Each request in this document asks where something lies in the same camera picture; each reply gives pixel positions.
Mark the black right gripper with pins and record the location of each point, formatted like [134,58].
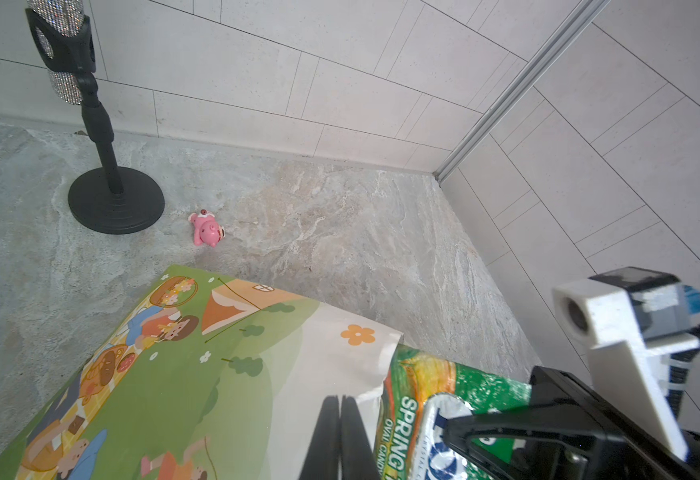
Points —
[569,432]

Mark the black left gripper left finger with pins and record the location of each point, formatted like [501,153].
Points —
[323,456]

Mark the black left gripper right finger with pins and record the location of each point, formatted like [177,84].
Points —
[357,457]

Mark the green Fox's candy packet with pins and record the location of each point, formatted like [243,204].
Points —
[421,393]

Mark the white paper bag green print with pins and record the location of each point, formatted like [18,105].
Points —
[209,377]

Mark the small pink pig toy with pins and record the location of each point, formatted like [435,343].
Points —
[207,230]

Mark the glitter microphone on black stand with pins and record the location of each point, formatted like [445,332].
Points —
[111,199]

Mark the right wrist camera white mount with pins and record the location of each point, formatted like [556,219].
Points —
[631,322]

